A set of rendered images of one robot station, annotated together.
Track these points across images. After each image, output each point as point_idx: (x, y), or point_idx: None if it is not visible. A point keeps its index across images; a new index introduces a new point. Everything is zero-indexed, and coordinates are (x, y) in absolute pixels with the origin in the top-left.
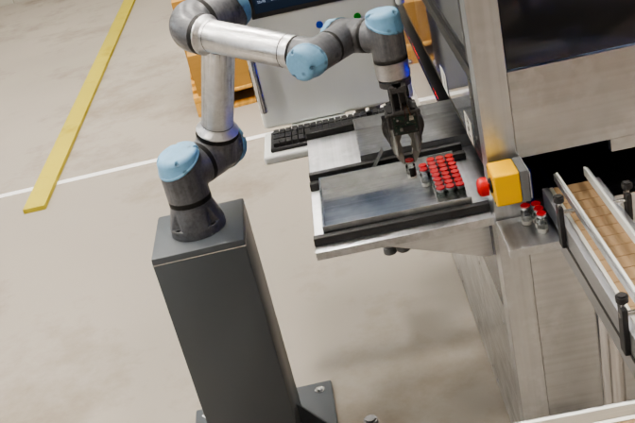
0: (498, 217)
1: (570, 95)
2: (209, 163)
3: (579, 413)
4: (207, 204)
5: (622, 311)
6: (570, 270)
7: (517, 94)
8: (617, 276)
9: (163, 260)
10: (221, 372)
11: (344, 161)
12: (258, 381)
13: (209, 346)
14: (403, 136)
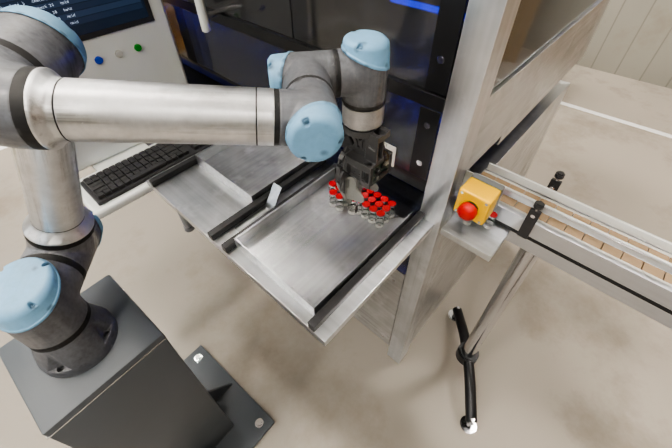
0: (441, 224)
1: (503, 108)
2: (75, 273)
3: None
4: (91, 319)
5: None
6: None
7: (485, 117)
8: (660, 267)
9: (61, 422)
10: (159, 442)
11: (225, 203)
12: (193, 419)
13: (142, 437)
14: (256, 160)
